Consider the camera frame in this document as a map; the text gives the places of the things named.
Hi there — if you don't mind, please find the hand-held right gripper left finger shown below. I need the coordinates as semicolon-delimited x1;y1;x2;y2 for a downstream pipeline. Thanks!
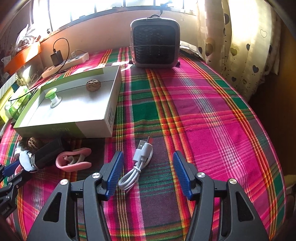
26;151;125;241

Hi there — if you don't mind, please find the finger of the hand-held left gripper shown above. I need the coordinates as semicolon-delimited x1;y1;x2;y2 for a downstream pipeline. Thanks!
0;160;21;180
9;138;65;189

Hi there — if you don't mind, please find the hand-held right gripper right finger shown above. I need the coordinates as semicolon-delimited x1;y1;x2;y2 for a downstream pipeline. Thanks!
172;150;270;241

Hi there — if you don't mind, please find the pink plastic clip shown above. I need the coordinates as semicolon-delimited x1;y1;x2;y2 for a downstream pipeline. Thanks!
56;148;92;172

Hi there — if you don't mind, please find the white usb cable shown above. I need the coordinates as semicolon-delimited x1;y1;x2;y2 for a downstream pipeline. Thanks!
118;137;154;192

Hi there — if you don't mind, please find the shallow cardboard box green rim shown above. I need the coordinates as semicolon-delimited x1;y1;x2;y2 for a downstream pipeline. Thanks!
13;65;122;139

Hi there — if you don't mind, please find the brown walnut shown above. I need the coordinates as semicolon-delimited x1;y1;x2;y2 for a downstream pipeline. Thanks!
86;79;101;92
26;137;42;152

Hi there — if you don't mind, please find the green-topped white knob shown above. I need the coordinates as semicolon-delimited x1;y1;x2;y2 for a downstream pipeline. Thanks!
44;88;62;109

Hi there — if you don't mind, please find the green tissue pack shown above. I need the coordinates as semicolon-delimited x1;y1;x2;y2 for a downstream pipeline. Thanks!
0;93;30;123

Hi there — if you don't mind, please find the plaid blanket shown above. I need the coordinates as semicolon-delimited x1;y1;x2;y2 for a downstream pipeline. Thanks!
0;45;287;241

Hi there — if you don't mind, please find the dark printed box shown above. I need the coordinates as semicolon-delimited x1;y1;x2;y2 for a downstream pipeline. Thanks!
16;62;47;88

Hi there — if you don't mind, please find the black charger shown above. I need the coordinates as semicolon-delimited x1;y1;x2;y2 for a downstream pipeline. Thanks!
50;49;63;67

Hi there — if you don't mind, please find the orange box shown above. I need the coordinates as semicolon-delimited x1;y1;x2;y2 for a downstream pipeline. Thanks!
3;42;42;75

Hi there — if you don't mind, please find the white power strip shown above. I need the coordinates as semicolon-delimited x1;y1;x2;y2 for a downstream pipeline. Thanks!
42;51;89;79

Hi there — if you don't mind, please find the pale paper bundle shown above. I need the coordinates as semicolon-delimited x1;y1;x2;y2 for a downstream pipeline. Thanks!
14;23;42;47

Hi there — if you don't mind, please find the beige pillow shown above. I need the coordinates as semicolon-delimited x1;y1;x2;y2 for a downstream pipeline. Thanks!
179;40;204;61

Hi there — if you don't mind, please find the grey portable heater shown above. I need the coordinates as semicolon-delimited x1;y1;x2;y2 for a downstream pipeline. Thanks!
129;14;182;69

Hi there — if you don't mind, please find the cream heart-print curtain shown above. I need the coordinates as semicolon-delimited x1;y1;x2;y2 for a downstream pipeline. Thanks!
196;0;285;102

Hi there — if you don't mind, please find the black charger cable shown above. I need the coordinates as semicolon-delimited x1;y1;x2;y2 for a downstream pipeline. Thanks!
8;38;70;102

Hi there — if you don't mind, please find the window frame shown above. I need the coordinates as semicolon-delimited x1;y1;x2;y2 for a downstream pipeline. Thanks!
30;0;199;30

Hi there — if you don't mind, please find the black window handle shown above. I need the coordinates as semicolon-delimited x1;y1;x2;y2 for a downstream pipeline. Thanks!
159;0;173;14

